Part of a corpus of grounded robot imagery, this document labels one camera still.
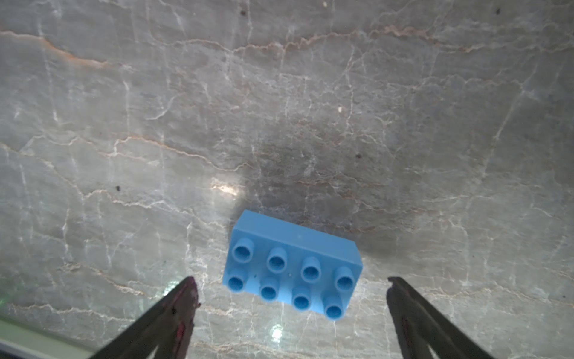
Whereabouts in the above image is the blue long lego brick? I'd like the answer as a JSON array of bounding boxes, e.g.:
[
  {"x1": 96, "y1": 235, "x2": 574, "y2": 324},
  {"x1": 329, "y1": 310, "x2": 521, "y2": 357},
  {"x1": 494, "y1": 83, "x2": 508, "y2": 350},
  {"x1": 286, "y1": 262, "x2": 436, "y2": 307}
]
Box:
[{"x1": 223, "y1": 210, "x2": 363, "y2": 321}]

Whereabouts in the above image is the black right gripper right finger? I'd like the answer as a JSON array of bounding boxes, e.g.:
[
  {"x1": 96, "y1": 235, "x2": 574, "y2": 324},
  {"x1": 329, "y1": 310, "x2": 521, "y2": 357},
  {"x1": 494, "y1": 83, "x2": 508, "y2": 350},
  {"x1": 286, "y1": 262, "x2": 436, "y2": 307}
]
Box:
[{"x1": 387, "y1": 277, "x2": 493, "y2": 359}]

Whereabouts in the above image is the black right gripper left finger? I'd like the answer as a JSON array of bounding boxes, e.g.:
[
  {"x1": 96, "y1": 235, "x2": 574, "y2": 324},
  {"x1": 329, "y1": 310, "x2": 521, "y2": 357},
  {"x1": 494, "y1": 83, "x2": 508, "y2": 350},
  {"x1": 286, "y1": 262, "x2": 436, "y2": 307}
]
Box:
[{"x1": 92, "y1": 276, "x2": 201, "y2": 359}]

